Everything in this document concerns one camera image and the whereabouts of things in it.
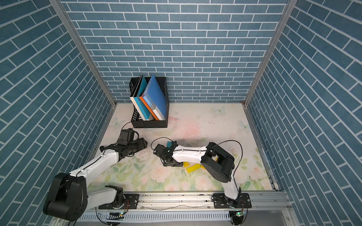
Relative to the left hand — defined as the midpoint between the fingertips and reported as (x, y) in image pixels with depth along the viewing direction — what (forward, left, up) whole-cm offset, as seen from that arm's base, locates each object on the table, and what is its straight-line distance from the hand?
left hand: (147, 144), depth 89 cm
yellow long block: (-11, -25, -5) cm, 27 cm away
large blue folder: (+34, -2, +12) cm, 36 cm away
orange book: (+19, +3, +22) cm, 29 cm away
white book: (+18, +8, +23) cm, 30 cm away
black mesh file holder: (+23, +13, -5) cm, 27 cm away
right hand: (-10, -15, -7) cm, 20 cm away
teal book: (+32, +4, +23) cm, 40 cm away
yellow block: (-13, -29, -6) cm, 32 cm away
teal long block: (+3, -13, -6) cm, 15 cm away
